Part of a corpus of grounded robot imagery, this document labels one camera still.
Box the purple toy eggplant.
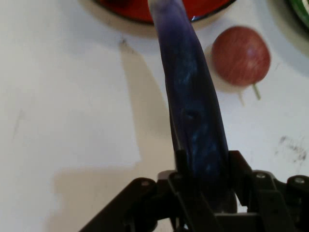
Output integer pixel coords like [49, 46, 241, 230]
[147, 0, 239, 215]

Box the green enamel plate with lettering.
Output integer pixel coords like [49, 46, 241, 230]
[286, 0, 309, 37]

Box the red enamel plate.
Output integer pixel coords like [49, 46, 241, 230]
[93, 0, 239, 25]

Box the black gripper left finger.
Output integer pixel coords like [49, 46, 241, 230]
[78, 149, 225, 232]

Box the red toy apple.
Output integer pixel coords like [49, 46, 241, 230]
[211, 26, 271, 100]

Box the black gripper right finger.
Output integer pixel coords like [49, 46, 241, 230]
[228, 149, 309, 232]

